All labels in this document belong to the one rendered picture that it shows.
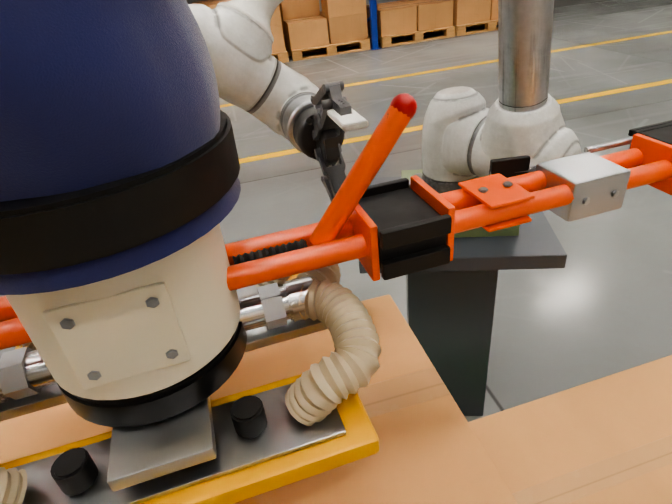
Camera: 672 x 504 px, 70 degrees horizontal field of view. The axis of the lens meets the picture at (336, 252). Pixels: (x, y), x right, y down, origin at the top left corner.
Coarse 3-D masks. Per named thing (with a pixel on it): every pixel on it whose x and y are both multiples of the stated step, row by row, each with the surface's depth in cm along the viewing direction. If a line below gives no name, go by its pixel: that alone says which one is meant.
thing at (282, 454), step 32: (288, 384) 45; (224, 416) 43; (256, 416) 40; (288, 416) 42; (352, 416) 42; (64, 448) 42; (96, 448) 41; (224, 448) 40; (256, 448) 40; (288, 448) 40; (320, 448) 40; (352, 448) 40; (32, 480) 39; (64, 480) 37; (96, 480) 39; (160, 480) 38; (192, 480) 38; (224, 480) 38; (256, 480) 38; (288, 480) 39
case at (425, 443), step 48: (384, 336) 69; (240, 384) 64; (384, 384) 62; (432, 384) 61; (0, 432) 61; (48, 432) 60; (96, 432) 60; (384, 432) 56; (432, 432) 55; (336, 480) 51; (384, 480) 51; (432, 480) 50; (480, 480) 50
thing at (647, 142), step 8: (664, 128) 56; (640, 136) 55; (648, 136) 54; (656, 136) 54; (664, 136) 54; (632, 144) 56; (640, 144) 55; (648, 144) 54; (656, 144) 53; (664, 144) 52; (648, 152) 54; (656, 152) 53; (664, 152) 52; (648, 160) 54; (656, 160) 53; (648, 184) 55; (656, 184) 54; (664, 184) 53
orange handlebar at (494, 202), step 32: (608, 160) 54; (640, 160) 55; (448, 192) 50; (480, 192) 49; (512, 192) 48; (544, 192) 48; (480, 224) 47; (512, 224) 48; (288, 256) 43; (320, 256) 43; (352, 256) 44; (0, 320) 41
